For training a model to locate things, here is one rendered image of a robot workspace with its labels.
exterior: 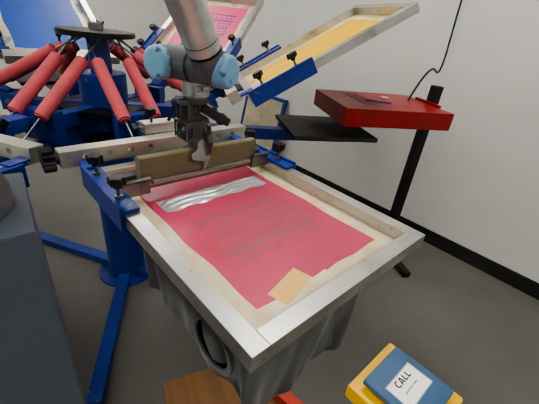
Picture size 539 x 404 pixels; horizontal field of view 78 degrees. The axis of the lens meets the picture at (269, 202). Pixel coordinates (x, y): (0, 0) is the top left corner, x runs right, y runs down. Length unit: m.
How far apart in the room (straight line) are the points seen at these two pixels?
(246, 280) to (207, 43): 0.49
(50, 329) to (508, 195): 2.55
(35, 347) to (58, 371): 0.06
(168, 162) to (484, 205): 2.24
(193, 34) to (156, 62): 0.15
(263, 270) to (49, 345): 0.40
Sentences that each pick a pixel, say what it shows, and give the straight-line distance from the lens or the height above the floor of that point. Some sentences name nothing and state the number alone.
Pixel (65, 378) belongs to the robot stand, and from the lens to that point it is 0.63.
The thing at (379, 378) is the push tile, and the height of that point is 0.97.
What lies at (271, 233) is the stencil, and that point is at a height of 0.96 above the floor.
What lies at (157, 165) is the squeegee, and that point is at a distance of 0.98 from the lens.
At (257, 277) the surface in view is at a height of 0.96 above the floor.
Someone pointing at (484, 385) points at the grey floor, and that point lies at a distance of 2.10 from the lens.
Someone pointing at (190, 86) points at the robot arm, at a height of 1.26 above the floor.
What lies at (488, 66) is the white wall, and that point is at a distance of 2.63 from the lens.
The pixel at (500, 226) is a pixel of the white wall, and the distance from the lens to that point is 2.75.
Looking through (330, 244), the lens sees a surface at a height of 0.96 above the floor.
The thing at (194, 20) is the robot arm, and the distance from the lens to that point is 0.72.
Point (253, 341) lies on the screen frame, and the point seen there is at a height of 0.99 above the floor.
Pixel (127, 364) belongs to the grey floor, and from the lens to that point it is 1.80.
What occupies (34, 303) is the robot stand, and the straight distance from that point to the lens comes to 0.52.
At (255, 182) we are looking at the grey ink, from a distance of 1.10.
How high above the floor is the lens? 1.43
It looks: 29 degrees down
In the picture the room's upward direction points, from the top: 7 degrees clockwise
